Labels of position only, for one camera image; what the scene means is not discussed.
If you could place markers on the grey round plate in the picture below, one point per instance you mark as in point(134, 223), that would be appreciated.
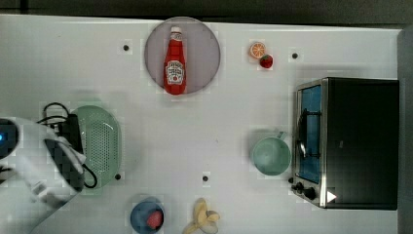
point(201, 51)

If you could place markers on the red strawberry toy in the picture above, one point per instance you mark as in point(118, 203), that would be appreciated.
point(266, 61)

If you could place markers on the black toaster oven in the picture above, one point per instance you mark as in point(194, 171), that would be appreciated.
point(345, 143)

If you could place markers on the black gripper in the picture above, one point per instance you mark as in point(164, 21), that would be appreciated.
point(70, 130)

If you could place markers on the red ketchup bottle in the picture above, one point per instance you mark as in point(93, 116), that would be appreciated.
point(175, 64)

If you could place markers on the blue bowl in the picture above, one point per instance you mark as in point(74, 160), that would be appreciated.
point(140, 213)

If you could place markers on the orange slice toy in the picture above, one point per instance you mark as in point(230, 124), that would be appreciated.
point(257, 50)

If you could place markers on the peeled banana toy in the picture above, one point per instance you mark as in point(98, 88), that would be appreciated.
point(203, 219)

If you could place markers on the green mug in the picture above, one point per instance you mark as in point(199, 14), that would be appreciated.
point(271, 155)

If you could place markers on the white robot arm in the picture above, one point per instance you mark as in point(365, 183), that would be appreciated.
point(43, 172)

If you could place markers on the red toy in bowl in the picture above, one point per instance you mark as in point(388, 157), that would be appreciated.
point(155, 220)

